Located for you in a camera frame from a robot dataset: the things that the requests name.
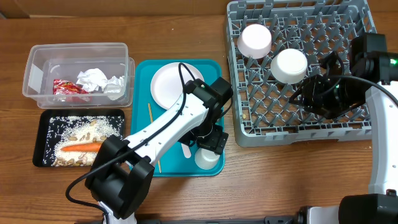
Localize red snack wrapper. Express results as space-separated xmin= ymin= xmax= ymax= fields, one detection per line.
xmin=53 ymin=79 xmax=91 ymax=103

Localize teal plastic tray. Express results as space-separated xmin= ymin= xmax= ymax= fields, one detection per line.
xmin=131 ymin=59 xmax=225 ymax=177

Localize wooden chopstick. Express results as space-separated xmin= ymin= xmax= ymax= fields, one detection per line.
xmin=147 ymin=103 xmax=162 ymax=174

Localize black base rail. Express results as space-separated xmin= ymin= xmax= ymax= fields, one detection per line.
xmin=137 ymin=215 xmax=297 ymax=224

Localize white bowl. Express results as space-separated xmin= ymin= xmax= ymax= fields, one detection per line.
xmin=270 ymin=49 xmax=308 ymax=84

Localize large white plate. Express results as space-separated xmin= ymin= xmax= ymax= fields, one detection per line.
xmin=150 ymin=62 xmax=205 ymax=110

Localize frosted white cup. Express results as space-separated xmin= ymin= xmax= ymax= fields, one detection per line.
xmin=195 ymin=148 xmax=220 ymax=170

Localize clear plastic bin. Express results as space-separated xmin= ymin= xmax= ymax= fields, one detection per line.
xmin=22 ymin=42 xmax=135 ymax=109

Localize grey dishwasher rack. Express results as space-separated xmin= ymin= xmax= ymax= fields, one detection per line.
xmin=226 ymin=0 xmax=398 ymax=147

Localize white plastic fork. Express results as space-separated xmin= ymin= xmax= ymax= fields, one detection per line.
xmin=181 ymin=144 xmax=192 ymax=159

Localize bowl with rice and nuts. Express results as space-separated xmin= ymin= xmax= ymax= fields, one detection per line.
xmin=237 ymin=24 xmax=272 ymax=59

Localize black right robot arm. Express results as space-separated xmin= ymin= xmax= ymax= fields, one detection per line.
xmin=289 ymin=32 xmax=397 ymax=224

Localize white napkin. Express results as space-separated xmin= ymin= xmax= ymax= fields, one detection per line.
xmin=103 ymin=75 xmax=124 ymax=100
xmin=76 ymin=68 xmax=108 ymax=93

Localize orange carrot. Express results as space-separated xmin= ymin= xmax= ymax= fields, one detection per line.
xmin=61 ymin=142 xmax=102 ymax=152

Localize black tray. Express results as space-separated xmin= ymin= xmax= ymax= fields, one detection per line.
xmin=32 ymin=109 xmax=125 ymax=167

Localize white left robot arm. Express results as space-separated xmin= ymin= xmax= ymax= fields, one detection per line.
xmin=85 ymin=78 xmax=233 ymax=223

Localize spilled rice and nuts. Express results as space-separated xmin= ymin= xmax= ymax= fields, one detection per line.
xmin=51 ymin=118 xmax=120 ymax=167

